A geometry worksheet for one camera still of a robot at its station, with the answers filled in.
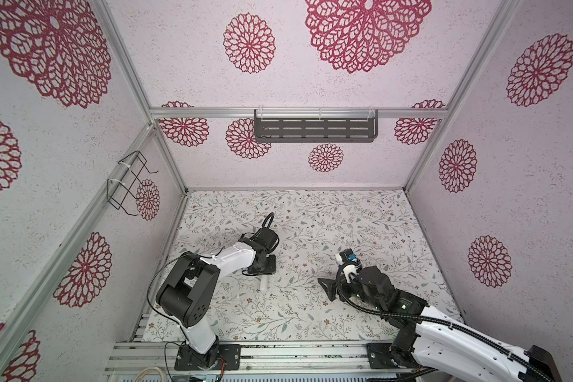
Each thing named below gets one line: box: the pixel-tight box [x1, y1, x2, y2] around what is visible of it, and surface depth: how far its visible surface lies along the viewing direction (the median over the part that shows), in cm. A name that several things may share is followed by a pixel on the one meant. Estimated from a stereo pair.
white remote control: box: [260, 274, 269, 296], surface depth 87 cm
